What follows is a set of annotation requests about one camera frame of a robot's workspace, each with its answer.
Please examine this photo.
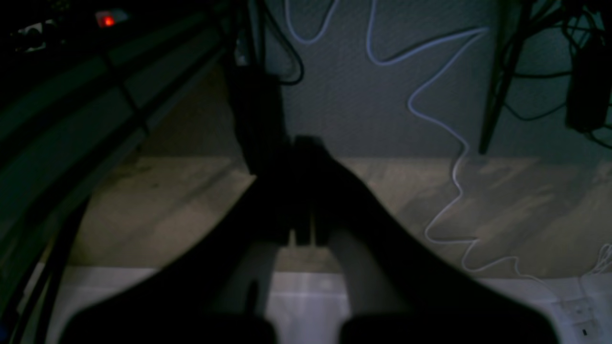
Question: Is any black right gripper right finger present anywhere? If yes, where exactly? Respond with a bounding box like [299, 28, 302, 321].
[294, 136, 559, 344]

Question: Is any power strip with red light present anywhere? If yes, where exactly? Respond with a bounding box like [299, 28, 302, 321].
[1, 1, 131, 55]

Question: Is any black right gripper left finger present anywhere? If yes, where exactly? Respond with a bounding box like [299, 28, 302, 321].
[60, 177, 289, 344]

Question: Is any white cable on floor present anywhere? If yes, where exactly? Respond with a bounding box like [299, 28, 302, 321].
[284, 0, 612, 306]

